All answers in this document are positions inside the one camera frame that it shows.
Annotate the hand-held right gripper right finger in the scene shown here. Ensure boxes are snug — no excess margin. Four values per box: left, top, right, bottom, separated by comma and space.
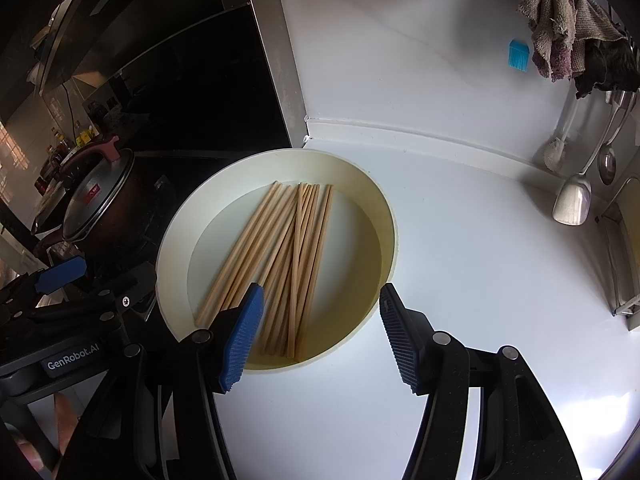
379, 283, 583, 480

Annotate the stainless steel rack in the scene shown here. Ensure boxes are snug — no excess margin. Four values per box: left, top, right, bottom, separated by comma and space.
595, 175, 640, 332

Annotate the blue silicone brush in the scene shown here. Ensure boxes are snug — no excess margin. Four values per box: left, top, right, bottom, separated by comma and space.
507, 37, 531, 72

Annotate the metal ladle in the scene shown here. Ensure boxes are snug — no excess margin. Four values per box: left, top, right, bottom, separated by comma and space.
597, 92, 637, 186

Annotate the bundle of wooden chopsticks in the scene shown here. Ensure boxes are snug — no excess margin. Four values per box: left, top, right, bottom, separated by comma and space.
194, 181, 334, 361

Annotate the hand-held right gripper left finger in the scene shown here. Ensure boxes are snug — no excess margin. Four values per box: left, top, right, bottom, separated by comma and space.
55, 282, 265, 480

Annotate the dark cloth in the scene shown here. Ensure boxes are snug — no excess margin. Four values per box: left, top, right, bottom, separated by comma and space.
572, 35, 640, 101

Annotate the dark cooking pot with lid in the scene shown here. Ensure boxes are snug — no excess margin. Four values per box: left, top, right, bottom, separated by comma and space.
31, 135, 139, 262

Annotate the person's left hand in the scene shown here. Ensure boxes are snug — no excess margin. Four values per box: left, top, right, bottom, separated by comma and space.
16, 392, 81, 471

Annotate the white dish brush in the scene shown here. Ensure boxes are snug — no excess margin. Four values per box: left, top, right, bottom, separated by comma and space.
542, 95, 582, 171

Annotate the black range hood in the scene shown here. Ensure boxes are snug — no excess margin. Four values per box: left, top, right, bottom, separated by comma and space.
25, 0, 253, 97

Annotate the grey knitted rag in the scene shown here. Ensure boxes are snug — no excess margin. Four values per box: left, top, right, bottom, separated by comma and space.
517, 0, 627, 83

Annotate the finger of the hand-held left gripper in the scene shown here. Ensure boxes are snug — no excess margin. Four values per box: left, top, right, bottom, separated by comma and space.
0, 256, 87, 311
27, 274, 138, 329

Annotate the group of condiment bottles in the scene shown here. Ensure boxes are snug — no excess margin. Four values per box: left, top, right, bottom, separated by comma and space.
34, 124, 107, 192

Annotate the metal spatula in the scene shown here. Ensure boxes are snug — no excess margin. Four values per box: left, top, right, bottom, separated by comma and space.
552, 92, 629, 226

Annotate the white round basin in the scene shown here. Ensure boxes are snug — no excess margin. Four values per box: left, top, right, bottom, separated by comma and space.
156, 147, 399, 372

